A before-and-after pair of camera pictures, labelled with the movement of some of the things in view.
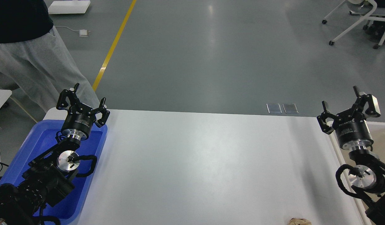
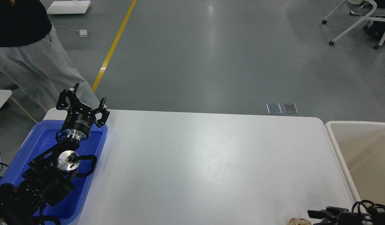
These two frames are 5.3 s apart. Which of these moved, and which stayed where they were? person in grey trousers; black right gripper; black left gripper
Moved: black right gripper
Stayed: person in grey trousers; black left gripper
